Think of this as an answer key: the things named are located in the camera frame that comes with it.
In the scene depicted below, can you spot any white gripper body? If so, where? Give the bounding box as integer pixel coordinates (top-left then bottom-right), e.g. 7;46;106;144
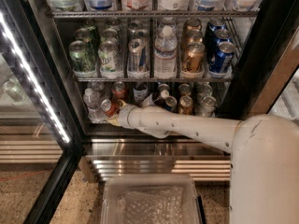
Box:
118;105;136;129

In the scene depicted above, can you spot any red coke can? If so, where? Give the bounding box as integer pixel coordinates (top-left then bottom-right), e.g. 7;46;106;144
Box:
111;81;127;101
101;99;119;117

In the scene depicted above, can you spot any clear plastic bin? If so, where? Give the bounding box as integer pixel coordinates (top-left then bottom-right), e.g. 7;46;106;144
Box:
100;174;203;224

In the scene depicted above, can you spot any blue pepsi can bottom front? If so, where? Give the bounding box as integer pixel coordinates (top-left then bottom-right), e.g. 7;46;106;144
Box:
164;96;178;112

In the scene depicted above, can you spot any gold can bottom front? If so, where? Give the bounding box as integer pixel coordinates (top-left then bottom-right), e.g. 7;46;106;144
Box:
178;96;193;115

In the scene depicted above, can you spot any clear water bottle bottom shelf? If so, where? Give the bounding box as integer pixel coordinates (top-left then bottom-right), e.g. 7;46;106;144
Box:
83;88;107;123

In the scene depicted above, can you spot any blue pepsi can bottom rear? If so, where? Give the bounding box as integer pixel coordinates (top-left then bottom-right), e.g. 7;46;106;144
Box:
158;83;170;91

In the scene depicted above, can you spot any silver can bottom front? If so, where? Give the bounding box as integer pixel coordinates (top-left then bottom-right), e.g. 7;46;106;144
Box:
196;95;217;118

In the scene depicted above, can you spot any green can middle front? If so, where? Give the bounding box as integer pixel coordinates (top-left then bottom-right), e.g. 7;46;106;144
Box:
69;40;95;73

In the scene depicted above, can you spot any red coke can rear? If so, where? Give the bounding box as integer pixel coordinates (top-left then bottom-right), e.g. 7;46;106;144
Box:
111;81;127;101

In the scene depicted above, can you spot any gold can bottom rear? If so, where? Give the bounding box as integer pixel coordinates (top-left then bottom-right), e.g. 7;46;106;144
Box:
178;83;192;96

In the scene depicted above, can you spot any dark soda bottle white cap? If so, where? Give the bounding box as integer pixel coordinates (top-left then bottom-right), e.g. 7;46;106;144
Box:
140;90;169;108

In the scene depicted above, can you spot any upper wire shelf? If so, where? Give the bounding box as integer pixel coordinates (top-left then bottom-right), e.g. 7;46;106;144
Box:
45;10;258;19

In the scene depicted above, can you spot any blue pepsi can middle front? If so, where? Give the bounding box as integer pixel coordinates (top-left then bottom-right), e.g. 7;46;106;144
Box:
208;41;235;75

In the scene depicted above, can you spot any middle wire shelf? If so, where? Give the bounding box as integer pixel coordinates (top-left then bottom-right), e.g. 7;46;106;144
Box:
71;76;232;83

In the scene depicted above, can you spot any gold can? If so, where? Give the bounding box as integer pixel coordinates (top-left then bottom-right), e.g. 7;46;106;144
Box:
182;42;206;73
178;83;192;96
178;96;193;115

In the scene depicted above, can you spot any red coke can front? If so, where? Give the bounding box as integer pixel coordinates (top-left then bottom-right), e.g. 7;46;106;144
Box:
101;99;119;117

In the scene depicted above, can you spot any wire shelf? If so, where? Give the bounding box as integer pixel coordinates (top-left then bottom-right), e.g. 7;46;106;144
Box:
71;76;232;83
45;10;258;19

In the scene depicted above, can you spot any gold can middle front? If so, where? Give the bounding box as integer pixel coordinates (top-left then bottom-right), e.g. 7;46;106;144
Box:
182;42;206;73

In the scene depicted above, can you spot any glass fridge door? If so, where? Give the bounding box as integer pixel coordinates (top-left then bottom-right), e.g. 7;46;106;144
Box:
0;0;82;224

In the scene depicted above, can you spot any silver red bull can front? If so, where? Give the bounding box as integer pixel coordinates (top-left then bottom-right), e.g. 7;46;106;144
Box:
128;39;147;73

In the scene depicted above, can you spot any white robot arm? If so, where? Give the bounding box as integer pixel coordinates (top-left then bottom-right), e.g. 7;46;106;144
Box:
108;102;299;224

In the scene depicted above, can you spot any silver can bottom rear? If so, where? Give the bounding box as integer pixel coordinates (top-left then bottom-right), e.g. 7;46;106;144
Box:
197;83;213;97

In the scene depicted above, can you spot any white 7up can front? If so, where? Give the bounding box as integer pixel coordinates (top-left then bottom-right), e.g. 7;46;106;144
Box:
98;40;121;73

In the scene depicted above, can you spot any clear water bottle shelf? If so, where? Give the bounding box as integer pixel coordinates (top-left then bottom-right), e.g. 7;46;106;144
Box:
83;88;107;123
154;26;178;79

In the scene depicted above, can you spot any clear water bottle middle shelf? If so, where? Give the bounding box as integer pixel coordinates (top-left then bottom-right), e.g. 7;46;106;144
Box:
154;26;178;79

